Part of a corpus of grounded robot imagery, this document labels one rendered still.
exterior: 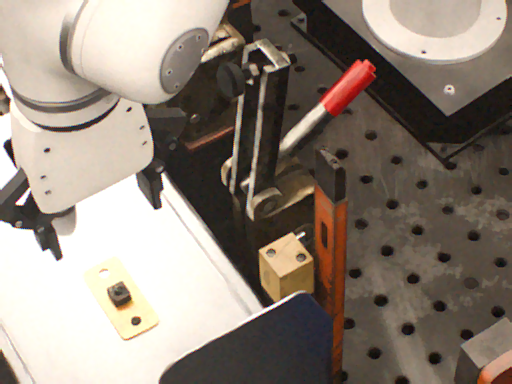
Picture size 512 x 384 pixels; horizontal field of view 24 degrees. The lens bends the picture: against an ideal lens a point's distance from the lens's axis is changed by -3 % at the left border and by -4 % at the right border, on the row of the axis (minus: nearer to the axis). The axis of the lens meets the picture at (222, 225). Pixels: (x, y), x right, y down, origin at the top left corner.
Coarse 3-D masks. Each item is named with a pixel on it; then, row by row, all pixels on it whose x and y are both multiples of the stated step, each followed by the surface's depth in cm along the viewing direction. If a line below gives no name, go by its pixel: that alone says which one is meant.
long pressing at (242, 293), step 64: (0, 64) 127; (0, 128) 122; (128, 192) 116; (0, 256) 113; (64, 256) 112; (128, 256) 112; (192, 256) 111; (0, 320) 109; (64, 320) 108; (192, 320) 108
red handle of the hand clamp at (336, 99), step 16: (368, 64) 104; (352, 80) 104; (368, 80) 104; (336, 96) 104; (352, 96) 104; (320, 112) 105; (336, 112) 105; (304, 128) 106; (320, 128) 106; (288, 144) 106; (304, 144) 106; (288, 160) 107
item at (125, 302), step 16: (112, 256) 112; (96, 272) 111; (112, 272) 111; (96, 288) 110; (112, 288) 109; (128, 288) 109; (112, 304) 109; (128, 304) 109; (144, 304) 108; (112, 320) 108; (128, 320) 108; (144, 320) 107; (128, 336) 107
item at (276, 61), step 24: (264, 48) 96; (240, 72) 95; (264, 72) 95; (288, 72) 96; (240, 96) 101; (264, 96) 97; (240, 120) 102; (264, 120) 99; (240, 144) 105; (264, 144) 101; (240, 168) 107; (264, 168) 104; (240, 192) 110
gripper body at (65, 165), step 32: (32, 128) 86; (64, 128) 85; (96, 128) 88; (128, 128) 90; (32, 160) 88; (64, 160) 88; (96, 160) 90; (128, 160) 93; (32, 192) 91; (64, 192) 91; (96, 192) 94
